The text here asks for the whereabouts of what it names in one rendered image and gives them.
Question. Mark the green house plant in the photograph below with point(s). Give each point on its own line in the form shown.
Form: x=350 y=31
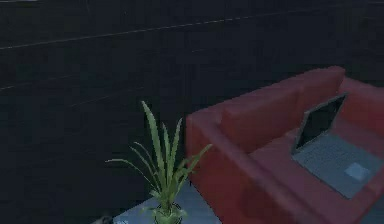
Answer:
x=166 y=173

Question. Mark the red sofa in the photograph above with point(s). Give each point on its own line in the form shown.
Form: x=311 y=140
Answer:
x=253 y=173

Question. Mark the grey side table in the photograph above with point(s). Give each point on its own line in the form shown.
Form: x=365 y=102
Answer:
x=195 y=208

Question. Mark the grey laptop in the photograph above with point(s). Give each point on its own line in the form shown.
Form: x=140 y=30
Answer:
x=333 y=160

